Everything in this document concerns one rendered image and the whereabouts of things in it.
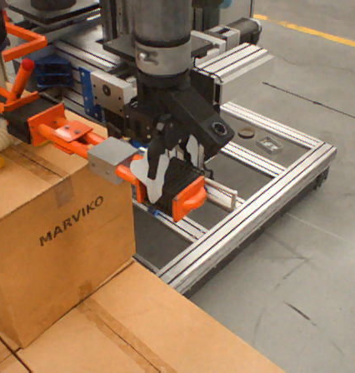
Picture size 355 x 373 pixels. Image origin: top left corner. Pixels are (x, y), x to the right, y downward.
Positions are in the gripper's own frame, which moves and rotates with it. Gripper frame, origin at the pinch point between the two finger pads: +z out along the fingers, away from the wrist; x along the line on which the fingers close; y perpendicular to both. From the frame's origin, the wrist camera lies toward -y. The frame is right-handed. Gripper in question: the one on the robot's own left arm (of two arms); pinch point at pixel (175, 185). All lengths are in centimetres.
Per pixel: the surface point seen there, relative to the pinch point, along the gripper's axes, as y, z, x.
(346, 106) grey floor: 46, 108, -238
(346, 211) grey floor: 4, 108, -139
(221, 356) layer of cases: -8, 53, -7
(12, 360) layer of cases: 30, 53, 24
